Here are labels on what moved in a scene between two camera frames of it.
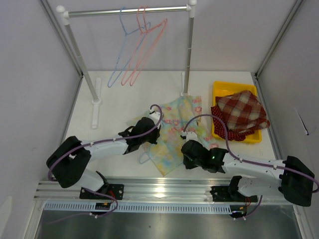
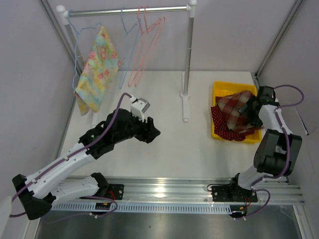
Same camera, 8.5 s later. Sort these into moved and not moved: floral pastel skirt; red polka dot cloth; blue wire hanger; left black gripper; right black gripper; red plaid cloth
Moved: right black gripper; left black gripper; blue wire hanger; floral pastel skirt
Not moved: red plaid cloth; red polka dot cloth
